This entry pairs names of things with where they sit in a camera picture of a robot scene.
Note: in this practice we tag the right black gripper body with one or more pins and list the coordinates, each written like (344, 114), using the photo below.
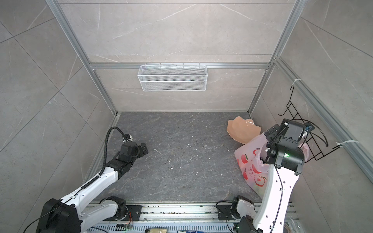
(273, 137)

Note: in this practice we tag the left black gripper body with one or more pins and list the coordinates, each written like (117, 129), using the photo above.
(138, 153)

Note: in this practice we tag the pink plastic bag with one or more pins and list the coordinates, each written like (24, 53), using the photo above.
(250, 158)

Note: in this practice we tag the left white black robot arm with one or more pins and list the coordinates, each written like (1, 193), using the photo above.
(71, 214)

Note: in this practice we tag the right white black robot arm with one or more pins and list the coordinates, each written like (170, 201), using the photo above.
(271, 164)

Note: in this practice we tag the pink scalloped bowl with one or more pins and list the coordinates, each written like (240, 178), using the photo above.
(242, 130)

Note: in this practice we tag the black wire hook rack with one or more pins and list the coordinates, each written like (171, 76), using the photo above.
(314, 135)

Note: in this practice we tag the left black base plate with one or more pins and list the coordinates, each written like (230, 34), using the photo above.
(130, 212)

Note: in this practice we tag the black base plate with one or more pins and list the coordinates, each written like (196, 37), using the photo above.
(130, 212)
(225, 212)

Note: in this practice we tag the white wire mesh basket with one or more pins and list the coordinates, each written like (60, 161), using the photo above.
(167, 78)

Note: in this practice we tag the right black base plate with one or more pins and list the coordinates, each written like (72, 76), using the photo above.
(225, 212)

